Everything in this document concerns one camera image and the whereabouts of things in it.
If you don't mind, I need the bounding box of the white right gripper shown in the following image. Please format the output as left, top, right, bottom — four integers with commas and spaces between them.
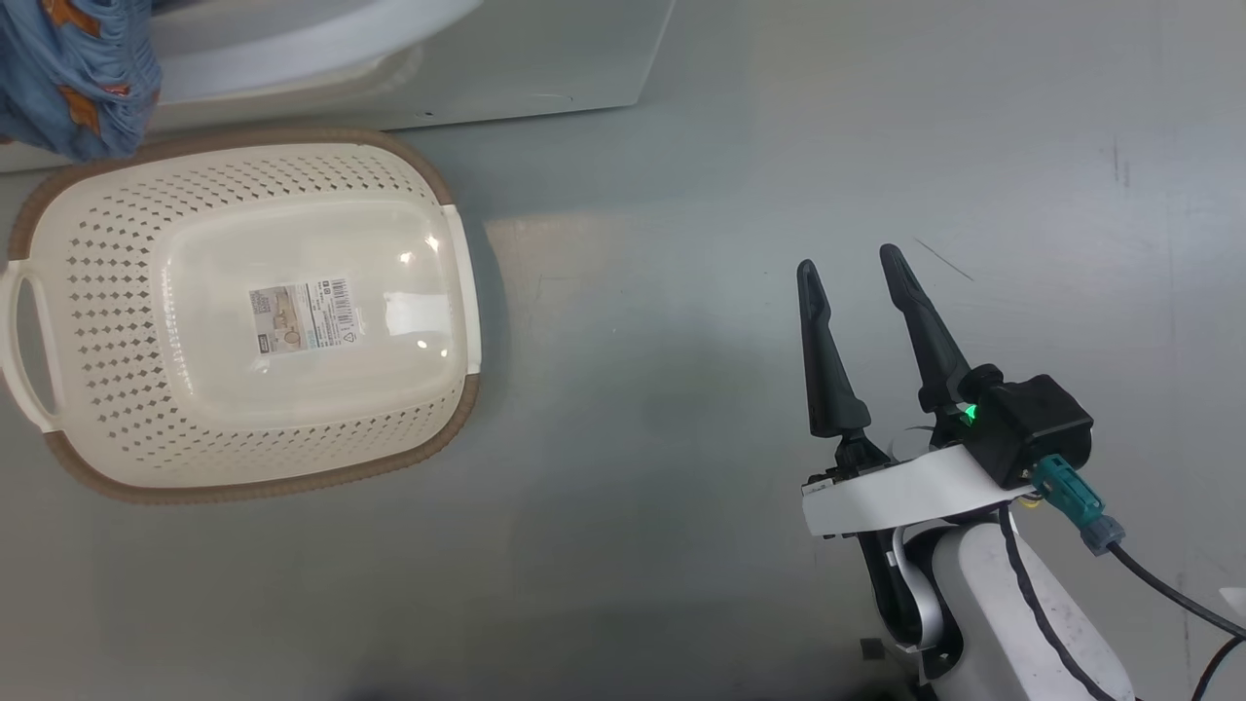
796, 243, 1035, 538

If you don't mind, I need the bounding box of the blue cartoon print garment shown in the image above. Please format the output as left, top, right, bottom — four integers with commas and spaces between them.
0, 0, 164, 164

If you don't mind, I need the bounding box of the white front-load washing machine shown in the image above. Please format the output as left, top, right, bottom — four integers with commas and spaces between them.
0, 0, 678, 176

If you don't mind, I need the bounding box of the cream perforated laundry basket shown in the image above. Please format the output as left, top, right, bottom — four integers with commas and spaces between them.
0, 127, 483, 505

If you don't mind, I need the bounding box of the black cable with teal plug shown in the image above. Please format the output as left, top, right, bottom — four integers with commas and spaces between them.
1030, 453, 1246, 644

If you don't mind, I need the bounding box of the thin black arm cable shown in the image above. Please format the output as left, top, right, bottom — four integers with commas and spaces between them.
998, 504, 1140, 701

